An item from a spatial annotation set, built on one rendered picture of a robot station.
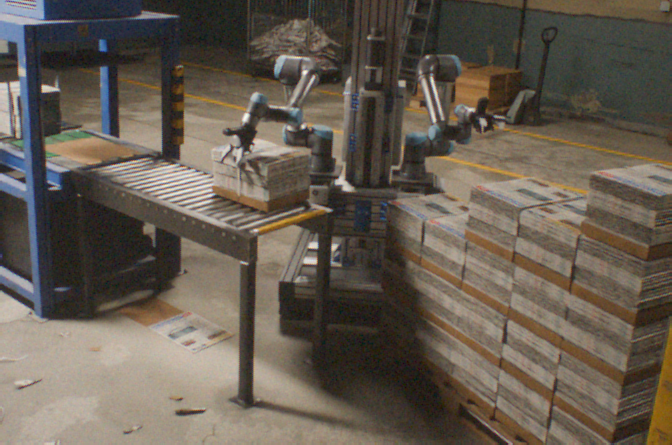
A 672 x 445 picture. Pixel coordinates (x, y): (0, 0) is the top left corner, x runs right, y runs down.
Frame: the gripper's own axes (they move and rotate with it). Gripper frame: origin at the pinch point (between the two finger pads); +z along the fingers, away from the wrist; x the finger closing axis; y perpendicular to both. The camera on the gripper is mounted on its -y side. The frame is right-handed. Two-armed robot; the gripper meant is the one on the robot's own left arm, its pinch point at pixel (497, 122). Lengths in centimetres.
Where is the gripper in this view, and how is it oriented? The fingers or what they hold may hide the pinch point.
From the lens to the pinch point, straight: 381.3
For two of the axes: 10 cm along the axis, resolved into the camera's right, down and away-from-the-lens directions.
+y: 0.8, 9.4, 3.5
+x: -9.4, 1.9, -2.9
